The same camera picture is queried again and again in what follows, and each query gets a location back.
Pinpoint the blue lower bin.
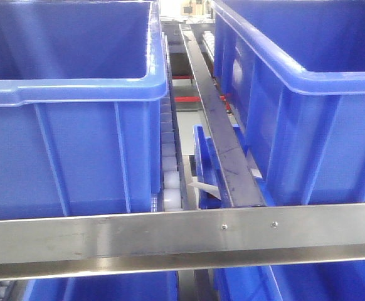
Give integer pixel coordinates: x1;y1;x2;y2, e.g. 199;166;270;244
193;124;249;209

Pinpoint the white roller track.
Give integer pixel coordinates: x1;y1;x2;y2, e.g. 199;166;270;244
151;97;183;212

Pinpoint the blue bin left neighbour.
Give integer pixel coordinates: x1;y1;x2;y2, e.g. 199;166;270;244
0;1;168;219

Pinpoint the blue target bin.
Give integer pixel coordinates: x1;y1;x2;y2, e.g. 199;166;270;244
214;1;365;206

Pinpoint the dark steel divider rail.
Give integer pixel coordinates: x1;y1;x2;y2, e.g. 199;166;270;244
179;24;266;208

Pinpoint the steel front rail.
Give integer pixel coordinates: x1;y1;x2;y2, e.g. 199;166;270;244
0;203;365;280

